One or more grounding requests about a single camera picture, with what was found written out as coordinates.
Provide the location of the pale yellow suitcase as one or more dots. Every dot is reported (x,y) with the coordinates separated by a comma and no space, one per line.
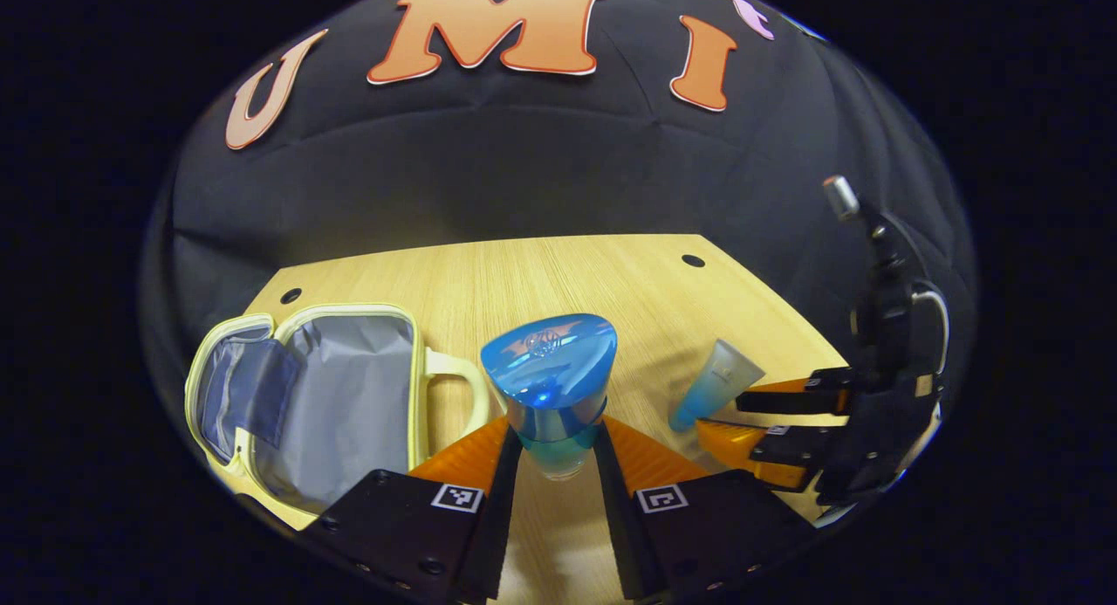
(349,395)

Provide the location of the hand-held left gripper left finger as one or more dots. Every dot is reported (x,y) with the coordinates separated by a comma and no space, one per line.
(497,518)

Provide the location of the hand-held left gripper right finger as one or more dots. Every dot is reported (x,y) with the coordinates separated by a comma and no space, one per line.
(615,518)

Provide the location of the blue skin care bottle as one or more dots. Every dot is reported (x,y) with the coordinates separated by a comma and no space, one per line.
(550,378)

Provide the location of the black backdrop cloth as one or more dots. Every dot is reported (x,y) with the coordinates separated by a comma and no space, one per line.
(524,168)

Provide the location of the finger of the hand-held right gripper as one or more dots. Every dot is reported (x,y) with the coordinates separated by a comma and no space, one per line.
(785,452)
(794,400)

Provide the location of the blue and clear tube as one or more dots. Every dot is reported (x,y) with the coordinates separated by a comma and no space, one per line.
(711,387)

